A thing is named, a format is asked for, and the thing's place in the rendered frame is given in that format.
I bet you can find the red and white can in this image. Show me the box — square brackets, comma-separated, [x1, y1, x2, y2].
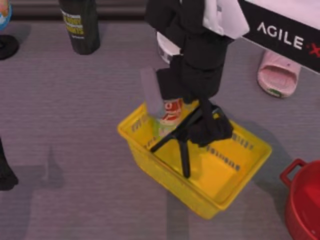
[153, 98, 186, 138]

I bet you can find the yellow plastic basket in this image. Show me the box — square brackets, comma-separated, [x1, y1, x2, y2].
[116, 99, 273, 221]

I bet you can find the white cylindrical container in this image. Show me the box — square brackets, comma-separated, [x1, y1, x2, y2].
[156, 31, 184, 64]

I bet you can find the pink slipper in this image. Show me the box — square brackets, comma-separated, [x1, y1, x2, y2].
[256, 50, 302, 99]

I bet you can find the black bottle with yellow text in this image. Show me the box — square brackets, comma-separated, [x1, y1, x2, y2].
[58, 0, 102, 56]

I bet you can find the globe on black stand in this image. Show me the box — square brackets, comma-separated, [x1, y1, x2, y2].
[0, 0, 21, 61]

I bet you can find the black basket handle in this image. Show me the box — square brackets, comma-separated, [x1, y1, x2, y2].
[149, 107, 204, 179]

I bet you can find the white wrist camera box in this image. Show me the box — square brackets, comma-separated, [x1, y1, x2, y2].
[202, 0, 251, 40]

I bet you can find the red plastic basin with handle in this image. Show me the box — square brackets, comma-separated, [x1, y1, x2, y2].
[279, 158, 320, 240]

